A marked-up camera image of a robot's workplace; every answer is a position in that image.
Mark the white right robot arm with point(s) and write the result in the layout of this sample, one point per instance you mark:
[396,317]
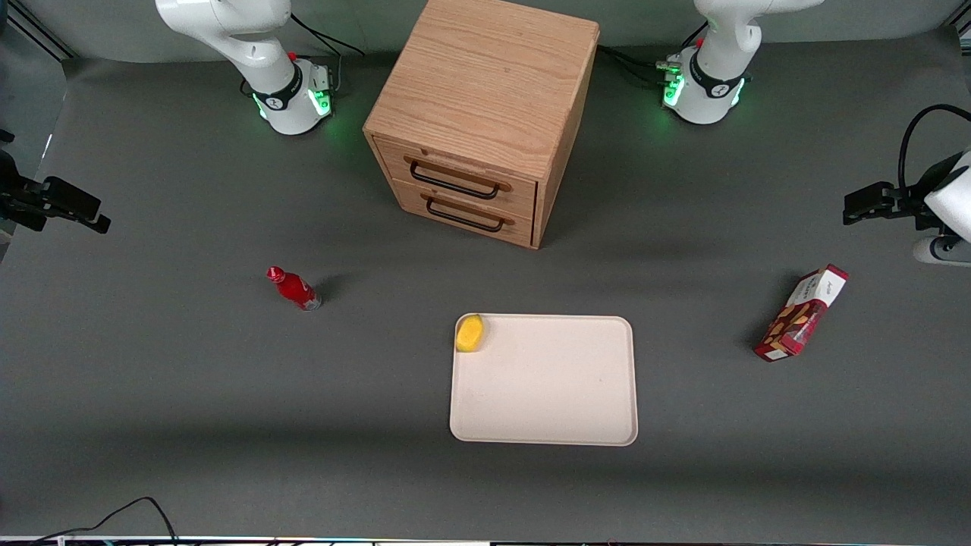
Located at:
[250,45]

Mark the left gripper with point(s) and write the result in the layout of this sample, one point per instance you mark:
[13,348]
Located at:
[907,203]

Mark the yellow lemon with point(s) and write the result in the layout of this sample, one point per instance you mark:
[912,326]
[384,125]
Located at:
[469,334]

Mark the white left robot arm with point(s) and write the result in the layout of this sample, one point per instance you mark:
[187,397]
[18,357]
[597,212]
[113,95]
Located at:
[713,72]

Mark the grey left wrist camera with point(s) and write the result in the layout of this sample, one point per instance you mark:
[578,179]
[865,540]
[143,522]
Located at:
[941,251]

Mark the red cookie box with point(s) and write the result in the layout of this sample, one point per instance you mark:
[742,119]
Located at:
[802,312]

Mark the wooden drawer front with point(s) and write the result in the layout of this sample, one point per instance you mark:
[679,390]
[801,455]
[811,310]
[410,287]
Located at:
[455,178]
[463,216]

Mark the red plastic bottle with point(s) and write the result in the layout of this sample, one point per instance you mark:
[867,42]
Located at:
[296,289]

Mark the beige rectangular tray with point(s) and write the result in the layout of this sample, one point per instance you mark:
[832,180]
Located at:
[545,379]

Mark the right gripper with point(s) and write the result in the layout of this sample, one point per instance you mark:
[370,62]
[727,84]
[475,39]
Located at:
[23,199]

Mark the wooden drawer cabinet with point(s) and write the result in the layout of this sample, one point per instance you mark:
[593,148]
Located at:
[485,114]

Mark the aluminium frame rail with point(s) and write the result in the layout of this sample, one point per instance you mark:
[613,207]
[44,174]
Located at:
[960,26]
[34,26]

